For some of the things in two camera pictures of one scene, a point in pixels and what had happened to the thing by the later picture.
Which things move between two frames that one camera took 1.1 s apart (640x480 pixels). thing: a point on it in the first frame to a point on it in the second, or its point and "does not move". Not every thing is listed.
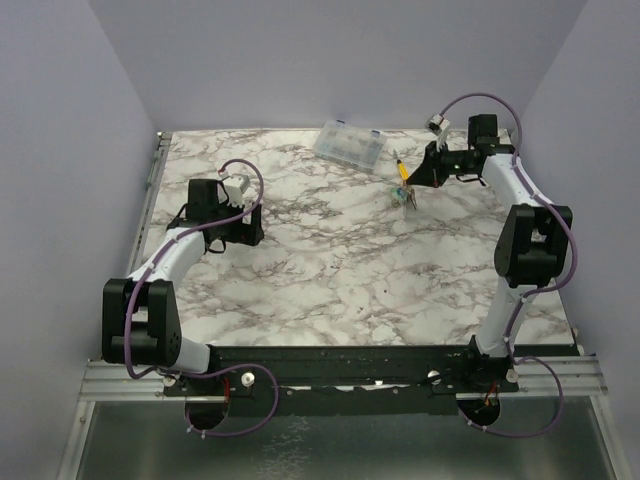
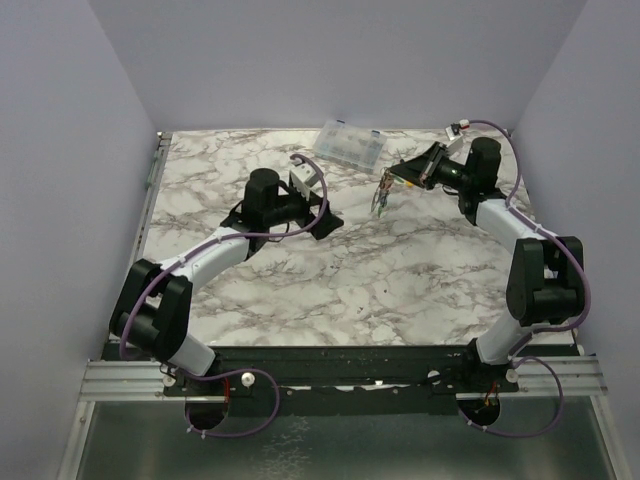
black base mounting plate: [345, 380] does not move
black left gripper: [246, 233] to [327, 223]
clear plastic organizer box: [354, 147] does not move
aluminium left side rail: [143, 226] does not move
